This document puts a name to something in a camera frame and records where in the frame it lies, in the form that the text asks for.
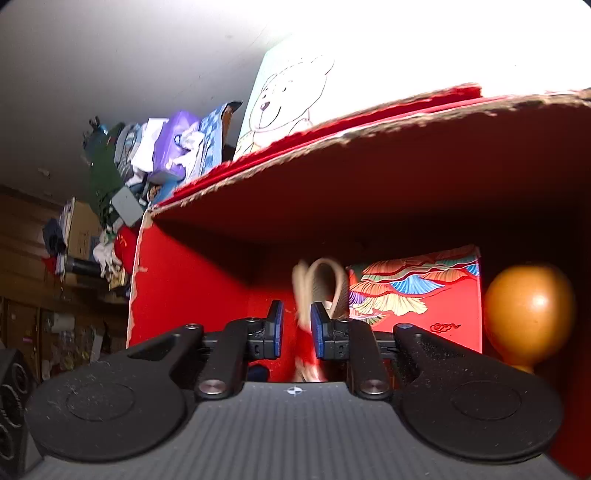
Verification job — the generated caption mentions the white crumpled cloth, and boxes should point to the white crumpled cloth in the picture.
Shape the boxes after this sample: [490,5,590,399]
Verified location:
[92,233,123,278]

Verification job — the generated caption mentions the red and beige ornament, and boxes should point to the red and beige ornament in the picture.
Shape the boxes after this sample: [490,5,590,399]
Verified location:
[291,257,352,384]

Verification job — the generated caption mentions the green cloth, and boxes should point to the green cloth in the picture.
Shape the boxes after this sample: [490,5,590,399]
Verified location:
[85,120,126,223]

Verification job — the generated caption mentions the brown cardboard box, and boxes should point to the brown cardboard box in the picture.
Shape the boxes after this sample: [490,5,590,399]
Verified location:
[65,198,103,262]

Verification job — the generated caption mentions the small grey box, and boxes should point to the small grey box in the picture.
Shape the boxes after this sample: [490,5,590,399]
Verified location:
[111,187,145,227]

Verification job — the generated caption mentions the black cylinder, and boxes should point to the black cylinder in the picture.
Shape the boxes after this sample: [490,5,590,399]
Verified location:
[64,256,105,278]

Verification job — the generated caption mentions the blue checked packet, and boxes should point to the blue checked packet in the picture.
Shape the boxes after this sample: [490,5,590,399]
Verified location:
[198,102,243,177]

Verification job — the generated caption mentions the wooden cabinet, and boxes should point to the wooden cabinet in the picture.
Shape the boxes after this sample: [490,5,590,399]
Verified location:
[0,185,131,374]

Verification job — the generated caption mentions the large red cardboard box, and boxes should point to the large red cardboard box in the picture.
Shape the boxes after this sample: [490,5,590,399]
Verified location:
[126,85,591,476]

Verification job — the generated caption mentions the red printed gift box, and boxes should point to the red printed gift box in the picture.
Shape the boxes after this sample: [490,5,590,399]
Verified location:
[346,244,484,357]

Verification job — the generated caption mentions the purple tissue pack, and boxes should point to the purple tissue pack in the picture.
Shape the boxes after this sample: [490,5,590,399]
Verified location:
[151,111,205,185]

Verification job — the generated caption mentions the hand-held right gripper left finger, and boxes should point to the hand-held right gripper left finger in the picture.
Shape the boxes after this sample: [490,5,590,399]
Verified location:
[127,300,284,401]

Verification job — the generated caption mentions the brown gourd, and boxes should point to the brown gourd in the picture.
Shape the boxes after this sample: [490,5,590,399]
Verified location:
[482,263,578,374]

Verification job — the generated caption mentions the red cloth item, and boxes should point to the red cloth item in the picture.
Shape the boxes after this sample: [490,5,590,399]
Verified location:
[113,226,140,274]

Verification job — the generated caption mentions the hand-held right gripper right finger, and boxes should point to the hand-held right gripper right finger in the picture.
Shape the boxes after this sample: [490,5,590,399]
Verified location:
[310,301,462,401]

